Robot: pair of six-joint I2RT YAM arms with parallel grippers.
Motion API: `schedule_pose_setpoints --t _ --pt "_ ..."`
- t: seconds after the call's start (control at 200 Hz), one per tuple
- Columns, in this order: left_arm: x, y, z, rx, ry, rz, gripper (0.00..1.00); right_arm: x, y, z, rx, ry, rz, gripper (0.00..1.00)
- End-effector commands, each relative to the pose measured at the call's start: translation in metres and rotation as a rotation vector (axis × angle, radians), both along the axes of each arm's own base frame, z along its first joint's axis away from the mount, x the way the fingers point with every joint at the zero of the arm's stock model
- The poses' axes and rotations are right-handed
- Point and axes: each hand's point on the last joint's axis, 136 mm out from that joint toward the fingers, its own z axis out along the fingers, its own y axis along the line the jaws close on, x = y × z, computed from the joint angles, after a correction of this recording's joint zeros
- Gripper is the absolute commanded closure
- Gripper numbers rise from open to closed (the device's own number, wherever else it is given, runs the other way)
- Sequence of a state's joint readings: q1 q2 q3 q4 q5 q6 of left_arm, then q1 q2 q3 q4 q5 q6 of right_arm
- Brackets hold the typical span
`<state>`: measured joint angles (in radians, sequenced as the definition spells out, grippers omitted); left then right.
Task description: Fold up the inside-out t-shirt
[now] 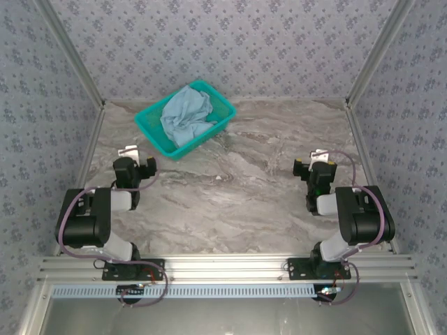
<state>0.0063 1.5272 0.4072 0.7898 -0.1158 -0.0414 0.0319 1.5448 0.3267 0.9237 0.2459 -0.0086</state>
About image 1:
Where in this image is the grey metal panel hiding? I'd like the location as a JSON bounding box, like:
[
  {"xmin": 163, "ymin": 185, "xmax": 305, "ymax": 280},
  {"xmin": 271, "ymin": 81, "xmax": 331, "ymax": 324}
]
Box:
[{"xmin": 41, "ymin": 296, "xmax": 416, "ymax": 335}]

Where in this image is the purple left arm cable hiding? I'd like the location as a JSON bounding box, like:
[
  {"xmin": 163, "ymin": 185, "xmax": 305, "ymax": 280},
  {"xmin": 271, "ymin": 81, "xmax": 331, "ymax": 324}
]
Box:
[{"xmin": 57, "ymin": 156, "xmax": 169, "ymax": 308}]

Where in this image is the aluminium frame crossbar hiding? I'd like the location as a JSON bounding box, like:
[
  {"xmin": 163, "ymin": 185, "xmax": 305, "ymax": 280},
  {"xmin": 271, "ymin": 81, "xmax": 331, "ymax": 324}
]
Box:
[{"xmin": 36, "ymin": 253, "xmax": 419, "ymax": 284}]

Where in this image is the aluminium frame leg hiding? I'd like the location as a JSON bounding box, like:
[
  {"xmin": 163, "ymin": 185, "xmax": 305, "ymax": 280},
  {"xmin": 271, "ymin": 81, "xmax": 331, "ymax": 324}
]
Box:
[
  {"xmin": 400, "ymin": 282, "xmax": 437, "ymax": 335},
  {"xmin": 17, "ymin": 282, "xmax": 53, "ymax": 335}
]

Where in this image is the grey slotted cable duct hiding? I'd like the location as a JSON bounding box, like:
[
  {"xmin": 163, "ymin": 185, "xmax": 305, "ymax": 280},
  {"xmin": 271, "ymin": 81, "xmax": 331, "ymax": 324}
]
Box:
[{"xmin": 51, "ymin": 283, "xmax": 324, "ymax": 299}]

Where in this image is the aluminium corner post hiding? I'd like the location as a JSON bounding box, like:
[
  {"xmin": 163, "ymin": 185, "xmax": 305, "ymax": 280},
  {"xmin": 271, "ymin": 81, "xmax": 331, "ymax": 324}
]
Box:
[
  {"xmin": 34, "ymin": 0, "xmax": 106, "ymax": 110},
  {"xmin": 344, "ymin": 0, "xmax": 417, "ymax": 110}
]

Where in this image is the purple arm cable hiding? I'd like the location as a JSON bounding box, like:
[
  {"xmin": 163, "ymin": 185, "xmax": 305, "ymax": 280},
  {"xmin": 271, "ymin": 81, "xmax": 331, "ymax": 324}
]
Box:
[
  {"xmin": 57, "ymin": 156, "xmax": 169, "ymax": 308},
  {"xmin": 316, "ymin": 149, "xmax": 388, "ymax": 307}
]

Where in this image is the small black electronics module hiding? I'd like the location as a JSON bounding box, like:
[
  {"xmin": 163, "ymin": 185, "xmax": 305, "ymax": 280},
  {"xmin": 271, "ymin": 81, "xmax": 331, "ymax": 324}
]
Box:
[
  {"xmin": 314, "ymin": 284, "xmax": 343, "ymax": 302},
  {"xmin": 116, "ymin": 284, "xmax": 146, "ymax": 297}
]

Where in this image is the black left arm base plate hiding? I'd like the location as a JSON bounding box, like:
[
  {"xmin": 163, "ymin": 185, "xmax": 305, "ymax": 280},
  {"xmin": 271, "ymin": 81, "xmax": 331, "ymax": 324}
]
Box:
[{"xmin": 101, "ymin": 258, "xmax": 166, "ymax": 281}]

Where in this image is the teal plastic mesh basket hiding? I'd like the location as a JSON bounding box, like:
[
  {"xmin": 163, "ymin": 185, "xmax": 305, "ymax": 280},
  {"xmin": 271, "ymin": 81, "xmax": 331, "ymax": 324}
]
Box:
[{"xmin": 133, "ymin": 79, "xmax": 237, "ymax": 162}]

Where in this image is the light blue t-shirt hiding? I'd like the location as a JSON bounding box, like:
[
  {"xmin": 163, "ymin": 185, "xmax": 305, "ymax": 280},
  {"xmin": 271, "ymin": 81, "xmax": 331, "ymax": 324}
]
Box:
[{"xmin": 159, "ymin": 85, "xmax": 214, "ymax": 149}]

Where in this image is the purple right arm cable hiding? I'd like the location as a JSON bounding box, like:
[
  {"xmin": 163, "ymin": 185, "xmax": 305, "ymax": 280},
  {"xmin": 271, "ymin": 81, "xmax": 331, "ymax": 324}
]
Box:
[{"xmin": 316, "ymin": 149, "xmax": 388, "ymax": 307}]

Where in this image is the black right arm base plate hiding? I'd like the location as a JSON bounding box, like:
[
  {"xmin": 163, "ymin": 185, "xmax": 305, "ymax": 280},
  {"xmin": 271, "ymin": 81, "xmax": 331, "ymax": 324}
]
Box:
[{"xmin": 287, "ymin": 257, "xmax": 352, "ymax": 281}]

